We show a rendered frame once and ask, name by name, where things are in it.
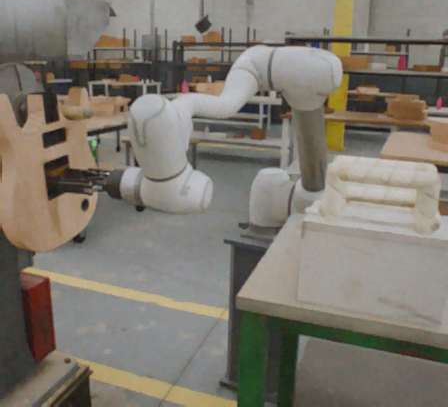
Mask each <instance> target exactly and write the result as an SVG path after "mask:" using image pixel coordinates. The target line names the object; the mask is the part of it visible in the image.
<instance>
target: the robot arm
mask: <svg viewBox="0 0 448 407"><path fill-rule="evenodd" d="M341 81H342V63H341V60H340V59H339V58H338V57H337V56H335V55H333V54H331V53H329V52H326V51H324V50H321V49H316V48H305V47H297V46H287V47H267V46H264V45H256V46H254V47H252V48H250V49H248V50H247V51H245V52H244V53H243V54H242V55H241V56H240V57H239V58H238V59H237V60H236V61H235V63H234V64H233V65H232V67H231V70H230V74H229V76H228V77H227V80H226V83H225V86H224V89H223V91H222V94H221V95H220V97H214V96H208V95H201V94H195V93H190V94H184V95H181V96H179V97H177V98H176V99H174V100H173V101H171V102H169V101H168V100H166V99H165V98H164V97H163V96H161V95H157V94H148V95H144V96H141V97H139V99H137V100H136V101H135V103H134V104H133V105H132V106H131V108H130V110H129V113H128V132H129V137H130V141H131V146H132V150H133V153H134V155H135V158H136V160H137V163H138V164H139V166H140V167H141V168H135V167H131V168H129V169H128V170H125V169H114V170H112V171H110V170H104V169H97V168H91V167H89V168H88V170H87V169H83V170H81V169H74V168H66V173H67V178H64V177H62V176H61V177H56V176H47V183H48V187H50V188H57V190H58V192H62V193H73V194H85V195H88V196H92V195H93V192H94V191H97V192H107V194H108V195H109V197H110V198H112V199H116V200H123V201H124V202H125V203H127V204H130V205H138V206H143V207H150V208H153V209H155V210H157V211H160V212H165V213H172V214H195V213H200V212H203V211H205V210H206V208H207V207H208V206H209V204H210V202H211V200H212V195H213V184H212V180H211V178H209V177H208V176H207V175H204V174H202V173H200V172H198V171H194V170H192V167H191V165H190V164H189V162H188V160H187V156H186V151H187V150H188V148H189V142H190V138H191V134H192V132H193V123H192V120H191V118H192V117H193V116H197V117H203V118H210V119H218V120H220V119H226V118H229V117H231V116H232V115H233V114H234V113H235V112H237V111H238V110H239V109H240V108H241V107H242V106H243V105H244V104H245V103H246V102H248V101H249V100H250V99H251V98H252V97H253V96H254V95H255V94H256V93H257V92H263V91H279V92H282V95H283V96H284V98H285V99H286V101H287V103H288V104H289V105H290V106H291V107H292V113H293V120H294V128H295V136H296V142H297V150H298V158H299V165H300V173H301V178H300V179H299V180H298V182H297V183H296V182H294V181H292V180H290V176H289V175H288V174H287V173H286V172H284V171H283V170H281V169H276V168H271V169H264V170H261V171H260V172H259V174H258V175H257V176H256V177H255V179H254V181H253V184H252V187H251V193H250V203H249V214H250V221H239V223H238V227H240V228H242V229H245V230H244V231H242V232H240V234H239V237H241V238H249V239H254V240H258V241H263V242H268V243H272V242H273V240H274V239H275V237H276V236H277V234H278V233H279V231H280V230H281V228H282V227H283V225H284V224H285V223H286V221H287V219H288V218H289V216H290V215H292V214H305V215H306V213H304V212H305V210H306V209H307V207H308V208H311V206H312V205H313V203H314V202H315V201H316V200H317V201H322V199H323V198H324V196H325V189H326V170H327V156H326V142H325V123H324V109H323V103H324V102H325V100H326V98H327V95H328V94H333V93H334V92H335V91H336V90H337V89H338V87H339V86H340V84H341ZM93 171H94V172H93Z"/></svg>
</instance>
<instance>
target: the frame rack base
mask: <svg viewBox="0 0 448 407"><path fill-rule="evenodd" d="M416 222H417V220H416V219H414V212H408V211H401V210H393V209H385V208H378V207H370V206H355V205H347V204H345V208H344V209H343V210H341V214H340V221H339V222H336V223H331V222H326V221H323V216H322V215H320V214H319V213H311V212H310V213H306V215H305V216H304V218H303V220H302V224H301V238H300V251H299V265H298V278H297V292H296V302H300V303H305V304H309V305H314V306H319V307H328V308H333V309H338V310H343V311H347V312H352V313H357V314H361V315H362V314H366V315H370V316H374V317H379V318H384V319H388V320H393V321H402V322H407V323H412V324H416V325H421V326H425V327H430V328H434V327H435V328H439V329H440V328H441V323H442V317H443V310H444V305H445V299H446V293H447V288H448V217H445V216H441V225H440V229H438V230H437V231H434V232H433V235H430V236H426V235H420V234H417V233H416V232H415V228H416Z"/></svg>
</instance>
